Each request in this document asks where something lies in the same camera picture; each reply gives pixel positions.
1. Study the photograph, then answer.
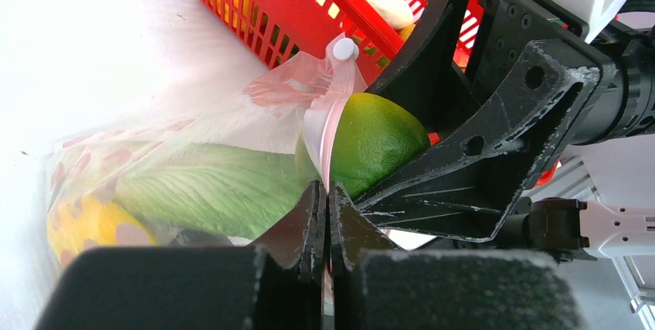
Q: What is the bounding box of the yellow squash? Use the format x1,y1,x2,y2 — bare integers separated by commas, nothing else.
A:
46,196,156,268

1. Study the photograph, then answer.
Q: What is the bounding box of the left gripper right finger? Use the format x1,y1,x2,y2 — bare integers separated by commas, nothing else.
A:
327,182,400,329

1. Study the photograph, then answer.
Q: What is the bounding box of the green napa cabbage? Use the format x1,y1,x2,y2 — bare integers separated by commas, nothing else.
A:
114,144,307,240

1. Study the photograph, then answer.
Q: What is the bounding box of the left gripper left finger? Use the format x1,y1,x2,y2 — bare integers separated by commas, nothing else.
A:
249,181,327,329

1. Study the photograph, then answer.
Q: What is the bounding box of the red plastic basket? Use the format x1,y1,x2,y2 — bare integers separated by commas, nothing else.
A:
188,0,564,188

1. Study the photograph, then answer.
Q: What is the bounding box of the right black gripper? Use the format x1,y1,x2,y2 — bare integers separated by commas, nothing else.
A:
355,0,617,242

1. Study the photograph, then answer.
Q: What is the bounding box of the clear pink-dotted zip bag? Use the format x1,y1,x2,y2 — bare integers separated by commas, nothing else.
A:
46,35,363,266

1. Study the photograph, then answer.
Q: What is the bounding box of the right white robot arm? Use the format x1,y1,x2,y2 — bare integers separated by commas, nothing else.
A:
355,0,654,261

